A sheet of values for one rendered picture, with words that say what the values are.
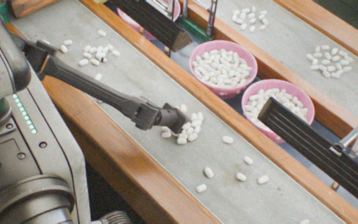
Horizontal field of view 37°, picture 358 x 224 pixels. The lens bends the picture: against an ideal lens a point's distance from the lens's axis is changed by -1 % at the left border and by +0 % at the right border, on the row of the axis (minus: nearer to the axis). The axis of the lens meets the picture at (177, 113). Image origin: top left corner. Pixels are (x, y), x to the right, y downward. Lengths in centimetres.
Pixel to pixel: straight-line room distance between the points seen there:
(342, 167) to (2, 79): 95
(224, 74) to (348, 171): 80
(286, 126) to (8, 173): 84
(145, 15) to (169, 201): 61
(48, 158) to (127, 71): 117
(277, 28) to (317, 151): 97
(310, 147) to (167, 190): 49
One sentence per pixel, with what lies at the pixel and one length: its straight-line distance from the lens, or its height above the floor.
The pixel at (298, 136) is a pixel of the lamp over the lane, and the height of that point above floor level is 108.
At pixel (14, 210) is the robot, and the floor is 145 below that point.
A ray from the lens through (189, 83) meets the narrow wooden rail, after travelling 203.
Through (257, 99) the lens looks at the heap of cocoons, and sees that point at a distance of 207.
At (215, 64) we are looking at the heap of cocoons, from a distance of 214.
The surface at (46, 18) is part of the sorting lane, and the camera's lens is 234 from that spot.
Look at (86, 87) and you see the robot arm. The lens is 168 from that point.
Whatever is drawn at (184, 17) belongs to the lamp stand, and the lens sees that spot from 237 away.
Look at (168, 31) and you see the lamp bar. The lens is 174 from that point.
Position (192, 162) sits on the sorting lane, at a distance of 183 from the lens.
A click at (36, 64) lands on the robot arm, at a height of 105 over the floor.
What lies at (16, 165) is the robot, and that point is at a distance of 96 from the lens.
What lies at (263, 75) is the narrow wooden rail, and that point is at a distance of 220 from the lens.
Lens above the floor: 223
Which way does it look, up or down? 49 degrees down
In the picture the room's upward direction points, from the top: 6 degrees clockwise
